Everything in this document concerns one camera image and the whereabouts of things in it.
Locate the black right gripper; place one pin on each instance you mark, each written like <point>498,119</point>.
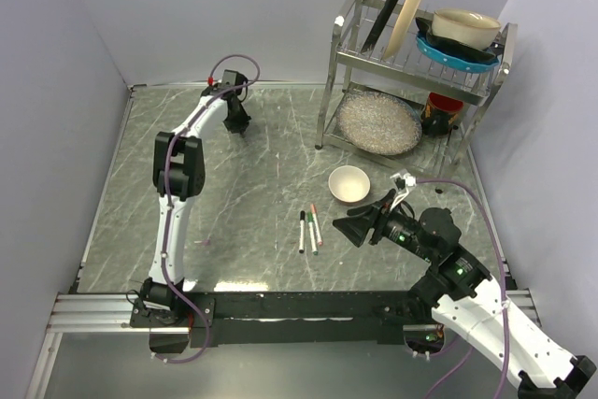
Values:
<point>354,228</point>

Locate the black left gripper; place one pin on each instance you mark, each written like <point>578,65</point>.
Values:
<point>242,123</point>

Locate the white orange marker pen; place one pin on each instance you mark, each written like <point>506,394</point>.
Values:
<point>314,213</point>

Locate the white green marker pen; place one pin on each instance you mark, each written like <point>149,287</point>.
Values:
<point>312,234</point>

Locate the white black marker pen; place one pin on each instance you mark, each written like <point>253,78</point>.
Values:
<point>302,236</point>

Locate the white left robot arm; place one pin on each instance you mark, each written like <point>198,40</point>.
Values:
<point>179,175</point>

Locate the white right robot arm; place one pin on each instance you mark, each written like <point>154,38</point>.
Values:
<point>464,296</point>

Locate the red floral bowl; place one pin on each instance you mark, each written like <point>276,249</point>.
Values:
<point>349,184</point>

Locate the speckled round plate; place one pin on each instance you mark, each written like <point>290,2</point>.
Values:
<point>379,123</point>

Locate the red black mug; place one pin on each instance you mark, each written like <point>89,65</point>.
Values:
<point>440,114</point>

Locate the steel dish rack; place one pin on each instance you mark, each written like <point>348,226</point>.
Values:
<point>410,79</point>

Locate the blue dotted dish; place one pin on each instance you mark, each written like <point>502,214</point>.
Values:
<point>453,62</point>

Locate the beige plate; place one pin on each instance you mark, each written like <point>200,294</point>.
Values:
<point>405,17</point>

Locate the black dish on rack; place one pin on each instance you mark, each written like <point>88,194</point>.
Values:
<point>452,47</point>

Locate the black square plate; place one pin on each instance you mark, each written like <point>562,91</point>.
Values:
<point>379,25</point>

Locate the cream bowl on rack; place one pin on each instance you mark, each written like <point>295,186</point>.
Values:
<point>470,28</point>

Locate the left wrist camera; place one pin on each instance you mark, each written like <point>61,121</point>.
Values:
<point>228,80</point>

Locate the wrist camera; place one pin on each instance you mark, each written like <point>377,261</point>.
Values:
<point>228,80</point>
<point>404,182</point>

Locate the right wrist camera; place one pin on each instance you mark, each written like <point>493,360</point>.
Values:
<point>404,182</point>

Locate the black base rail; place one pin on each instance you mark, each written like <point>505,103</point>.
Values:
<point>229,318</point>

